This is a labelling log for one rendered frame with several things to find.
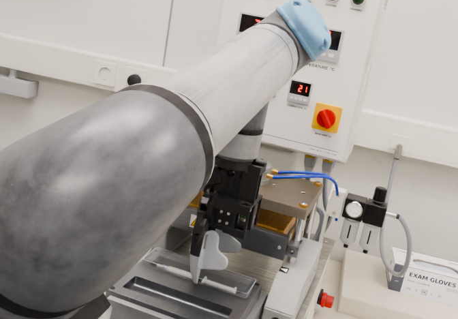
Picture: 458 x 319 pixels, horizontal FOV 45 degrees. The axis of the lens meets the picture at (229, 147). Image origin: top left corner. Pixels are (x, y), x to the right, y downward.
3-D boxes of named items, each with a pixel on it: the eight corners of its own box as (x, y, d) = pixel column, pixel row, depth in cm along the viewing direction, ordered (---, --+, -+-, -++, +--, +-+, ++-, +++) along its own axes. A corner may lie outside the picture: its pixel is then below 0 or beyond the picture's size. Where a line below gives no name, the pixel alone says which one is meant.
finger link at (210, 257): (217, 296, 84) (232, 238, 84) (181, 284, 85) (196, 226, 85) (223, 292, 87) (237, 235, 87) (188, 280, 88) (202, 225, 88)
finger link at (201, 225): (195, 258, 83) (210, 202, 83) (186, 255, 84) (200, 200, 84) (205, 253, 88) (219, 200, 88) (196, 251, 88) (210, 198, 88)
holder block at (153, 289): (153, 261, 98) (155, 248, 97) (260, 296, 93) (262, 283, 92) (103, 303, 83) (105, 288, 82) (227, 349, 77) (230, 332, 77)
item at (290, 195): (206, 183, 128) (215, 130, 125) (337, 220, 120) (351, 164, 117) (161, 215, 106) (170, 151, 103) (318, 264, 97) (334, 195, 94)
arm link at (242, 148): (206, 126, 81) (225, 118, 89) (202, 155, 82) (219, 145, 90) (255, 138, 79) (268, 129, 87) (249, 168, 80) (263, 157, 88)
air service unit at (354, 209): (322, 236, 122) (336, 173, 118) (388, 255, 118) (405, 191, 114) (317, 245, 117) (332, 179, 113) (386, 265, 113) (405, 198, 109)
